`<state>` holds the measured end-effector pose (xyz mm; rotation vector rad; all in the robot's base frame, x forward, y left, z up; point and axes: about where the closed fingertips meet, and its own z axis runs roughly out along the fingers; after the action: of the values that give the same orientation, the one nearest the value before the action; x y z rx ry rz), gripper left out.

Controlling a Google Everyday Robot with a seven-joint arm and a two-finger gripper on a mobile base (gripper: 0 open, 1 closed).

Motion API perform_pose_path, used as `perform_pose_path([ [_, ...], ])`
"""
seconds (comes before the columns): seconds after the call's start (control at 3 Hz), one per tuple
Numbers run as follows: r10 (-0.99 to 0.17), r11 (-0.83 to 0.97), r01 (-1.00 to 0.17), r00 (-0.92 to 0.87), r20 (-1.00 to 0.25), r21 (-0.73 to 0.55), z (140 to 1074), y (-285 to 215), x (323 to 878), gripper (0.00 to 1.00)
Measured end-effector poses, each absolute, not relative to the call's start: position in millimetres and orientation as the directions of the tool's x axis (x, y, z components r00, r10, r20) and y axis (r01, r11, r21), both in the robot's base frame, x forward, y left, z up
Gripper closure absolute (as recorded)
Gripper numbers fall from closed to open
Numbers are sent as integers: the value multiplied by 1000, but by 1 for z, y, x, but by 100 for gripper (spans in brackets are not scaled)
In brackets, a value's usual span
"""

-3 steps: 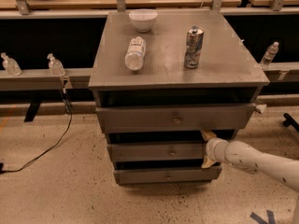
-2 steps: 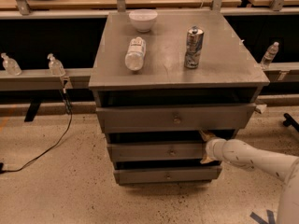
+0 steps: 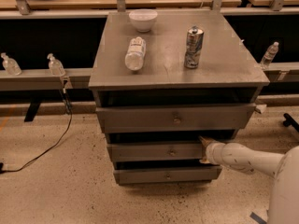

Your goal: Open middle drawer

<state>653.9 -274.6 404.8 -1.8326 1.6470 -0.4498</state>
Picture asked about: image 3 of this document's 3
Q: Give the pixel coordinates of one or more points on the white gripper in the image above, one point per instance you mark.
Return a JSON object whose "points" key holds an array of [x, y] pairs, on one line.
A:
{"points": [[214, 153]]}

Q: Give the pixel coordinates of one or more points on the grey drawer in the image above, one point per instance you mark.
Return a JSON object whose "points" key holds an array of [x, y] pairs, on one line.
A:
{"points": [[166, 175], [172, 118], [156, 151]]}

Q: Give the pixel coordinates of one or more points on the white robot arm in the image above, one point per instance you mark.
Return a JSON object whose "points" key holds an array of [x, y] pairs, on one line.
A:
{"points": [[284, 168]]}

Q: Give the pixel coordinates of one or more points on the grey bottom drawer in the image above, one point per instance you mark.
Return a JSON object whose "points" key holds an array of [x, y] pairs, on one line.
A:
{"points": [[166, 175]]}

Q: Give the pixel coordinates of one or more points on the grey top drawer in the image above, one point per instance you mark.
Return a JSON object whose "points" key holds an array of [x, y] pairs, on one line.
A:
{"points": [[172, 118]]}

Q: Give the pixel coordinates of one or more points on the grey drawer cabinet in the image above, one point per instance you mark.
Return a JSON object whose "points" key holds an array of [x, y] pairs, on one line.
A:
{"points": [[226, 74]]}

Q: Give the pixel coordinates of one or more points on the black chair base leg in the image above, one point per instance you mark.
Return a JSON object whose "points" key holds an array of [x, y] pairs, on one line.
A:
{"points": [[289, 121]]}

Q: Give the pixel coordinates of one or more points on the silver patterned drink can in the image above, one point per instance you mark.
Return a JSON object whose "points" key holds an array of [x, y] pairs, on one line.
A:
{"points": [[194, 43]]}

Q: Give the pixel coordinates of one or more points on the lying clear plastic bottle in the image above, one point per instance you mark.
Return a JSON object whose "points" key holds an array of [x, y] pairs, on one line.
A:
{"points": [[135, 55]]}

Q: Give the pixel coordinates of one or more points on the white bowl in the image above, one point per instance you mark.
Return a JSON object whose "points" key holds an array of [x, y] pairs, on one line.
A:
{"points": [[143, 19]]}

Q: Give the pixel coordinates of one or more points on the clear pump bottle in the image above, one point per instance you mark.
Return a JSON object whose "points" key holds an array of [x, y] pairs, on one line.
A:
{"points": [[55, 66], [10, 65]]}

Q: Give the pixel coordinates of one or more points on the far left clear pump bottle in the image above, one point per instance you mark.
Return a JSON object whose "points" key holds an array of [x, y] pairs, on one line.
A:
{"points": [[10, 65]]}

